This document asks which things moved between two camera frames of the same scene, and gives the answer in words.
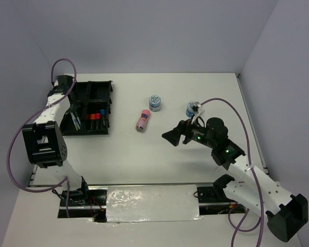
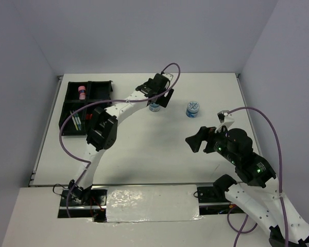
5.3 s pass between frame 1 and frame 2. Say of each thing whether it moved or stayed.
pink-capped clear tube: moved
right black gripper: moved
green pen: stayed
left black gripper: moved
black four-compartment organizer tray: stayed
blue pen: moved
